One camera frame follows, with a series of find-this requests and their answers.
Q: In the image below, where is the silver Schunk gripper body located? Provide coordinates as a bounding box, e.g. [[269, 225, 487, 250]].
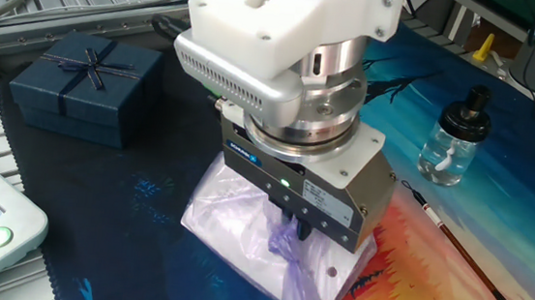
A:
[[210, 114, 402, 258]]

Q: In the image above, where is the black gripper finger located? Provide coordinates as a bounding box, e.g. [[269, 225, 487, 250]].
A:
[[279, 205, 297, 227], [293, 218, 314, 243]]

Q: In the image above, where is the purple plastic bag with packets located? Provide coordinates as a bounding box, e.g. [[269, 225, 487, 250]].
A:
[[173, 150, 387, 300]]

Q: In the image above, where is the glass jar with black lid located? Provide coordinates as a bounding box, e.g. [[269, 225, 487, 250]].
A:
[[415, 79, 495, 191]]

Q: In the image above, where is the brown calligraphy brush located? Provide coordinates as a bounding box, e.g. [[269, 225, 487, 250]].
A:
[[391, 179, 535, 300]]

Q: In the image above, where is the silver vented wrist module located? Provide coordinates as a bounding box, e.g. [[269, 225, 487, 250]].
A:
[[167, 29, 308, 131]]

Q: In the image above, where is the colourful sunset landscape mat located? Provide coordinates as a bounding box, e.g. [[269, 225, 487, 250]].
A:
[[0, 0, 535, 300]]

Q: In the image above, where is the yellow plastic clip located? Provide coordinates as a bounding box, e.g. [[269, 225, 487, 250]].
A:
[[471, 31, 496, 64]]

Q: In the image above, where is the navy gift box with ribbon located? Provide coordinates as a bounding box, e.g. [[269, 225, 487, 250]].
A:
[[4, 25, 165, 153]]

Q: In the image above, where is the aluminium table edge rail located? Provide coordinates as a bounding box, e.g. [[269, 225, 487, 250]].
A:
[[0, 0, 194, 78]]

